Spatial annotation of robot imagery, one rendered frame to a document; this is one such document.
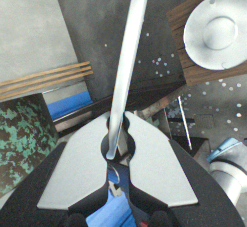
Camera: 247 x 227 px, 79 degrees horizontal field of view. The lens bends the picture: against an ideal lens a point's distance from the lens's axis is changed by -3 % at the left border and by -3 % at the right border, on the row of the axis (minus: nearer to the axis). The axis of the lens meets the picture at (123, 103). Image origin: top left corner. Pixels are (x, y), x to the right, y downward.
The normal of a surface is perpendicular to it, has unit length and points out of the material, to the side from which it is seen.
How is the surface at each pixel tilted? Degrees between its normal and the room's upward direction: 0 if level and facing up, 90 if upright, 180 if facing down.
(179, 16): 0
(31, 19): 90
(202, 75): 0
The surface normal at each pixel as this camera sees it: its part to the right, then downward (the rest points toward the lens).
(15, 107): 0.95, -0.26
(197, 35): -0.68, 0.34
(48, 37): 0.67, -0.06
